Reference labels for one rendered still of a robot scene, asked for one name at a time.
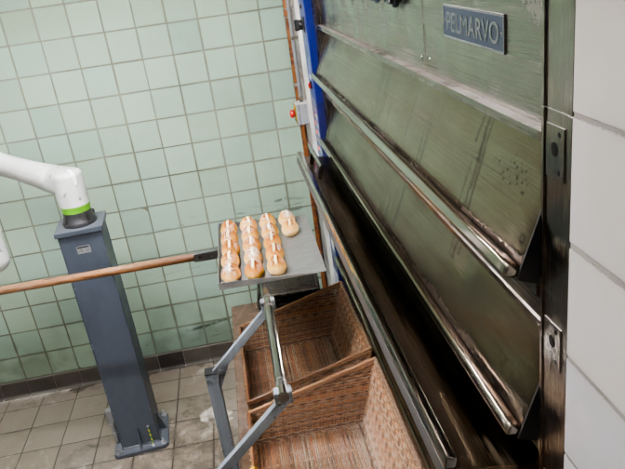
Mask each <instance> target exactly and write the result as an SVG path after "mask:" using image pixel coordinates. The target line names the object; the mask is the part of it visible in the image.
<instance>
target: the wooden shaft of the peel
mask: <svg viewBox="0 0 625 469"><path fill-rule="evenodd" d="M190 261H194V257H193V254H192V253H190V254H184V255H179V256H174V257H168V258H163V259H158V260H152V261H143V262H137V263H131V264H126V265H121V266H115V267H110V268H105V269H99V270H94V271H89V272H83V273H78V274H72V275H63V276H57V277H52V278H47V279H41V280H35V281H31V282H25V283H19V284H15V285H9V286H3V287H0V295H5V294H10V293H15V292H21V291H26V290H31V289H37V288H46V287H52V286H57V285H62V284H68V283H73V282H79V281H84V280H89V279H95V278H100V277H105V276H111V275H120V274H126V273H131V272H137V271H142V270H147V269H152V268H158V267H163V266H168V265H174V264H179V263H185V262H190Z"/></svg>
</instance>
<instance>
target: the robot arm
mask: <svg viewBox="0 0 625 469"><path fill-rule="evenodd" d="M0 176H2V177H6V178H9V179H11V180H15V181H20V182H23V183H25V184H28V185H31V186H32V187H35V188H37V189H40V190H42V191H44V192H47V193H50V194H55V195H56V197H57V200H58V203H59V206H60V210H61V211H62V214H63V222H62V226H63V228H65V229H77V228H81V227H85V226H88V225H89V224H92V223H93V222H95V221H96V220H97V219H98V218H97V215H96V214H95V209H94V208H91V206H90V199H89V196H88V192H87V188H86V183H85V180H84V176H83V173H82V171H81V169H80V168H78V167H63V166H58V165H53V164H48V163H42V162H36V161H32V160H28V159H24V158H20V157H16V156H13V155H10V154H4V153H1V152H0ZM9 263H10V257H9V254H8V251H7V247H6V244H5V241H4V237H3V234H2V230H1V226H0V272H3V271H4V270H5V269H6V268H7V267H8V265H9Z"/></svg>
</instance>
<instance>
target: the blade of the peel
mask: <svg viewBox="0 0 625 469"><path fill-rule="evenodd" d="M294 217H295V222H296V223H297V224H298V226H299V230H298V232H297V234H295V235H294V236H291V237H287V236H285V235H284V234H283V233H282V225H281V224H280V223H279V220H278V218H275V220H276V224H275V225H276V227H277V228H278V231H279V233H278V235H279V237H280V239H281V247H282V248H283V250H284V253H285V255H284V258H283V259H284V260H285V262H286V271H285V273H284V274H282V275H278V276H275V275H271V274H270V273H269V272H268V270H267V263H268V260H267V259H266V250H267V249H266V248H265V247H264V245H263V242H264V238H263V237H262V235H261V229H262V228H261V227H260V226H259V220H255V222H256V224H257V231H258V233H259V239H258V240H259V242H260V245H261V247H260V252H261V255H262V261H261V264H262V265H263V268H264V272H263V275H262V277H260V278H254V279H248V278H247V277H246V275H245V267H246V264H245V262H244V256H245V252H244V250H243V243H244V241H243V240H242V232H243V231H242V230H241V228H240V223H241V222H240V221H236V222H235V224H236V226H237V232H236V234H237V235H238V241H237V244H238V245H239V247H240V252H239V254H238V256H239V258H240V264H239V266H238V268H239V270H240V272H241V276H240V279H239V280H237V281H229V282H224V281H223V280H222V278H221V272H222V269H223V267H222V266H221V259H222V256H223V255H222V247H223V245H222V244H221V236H222V233H221V231H220V228H221V225H222V223H218V255H219V290H224V289H229V288H239V287H244V286H249V285H255V284H259V283H265V282H270V281H275V280H281V279H286V278H291V277H296V276H302V275H311V274H316V273H322V272H326V267H325V264H324V261H323V259H322V256H321V253H320V251H319V248H318V246H317V243H316V241H315V238H314V235H313V231H312V228H311V226H310V224H309V221H308V218H307V216H306V214H305V215H299V216H294Z"/></svg>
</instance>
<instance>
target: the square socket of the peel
mask: <svg viewBox="0 0 625 469"><path fill-rule="evenodd" d="M193 257H194V262H199V261H208V260H214V259H218V258H219V255H218V248H208V249H203V250H197V251H194V252H193Z"/></svg>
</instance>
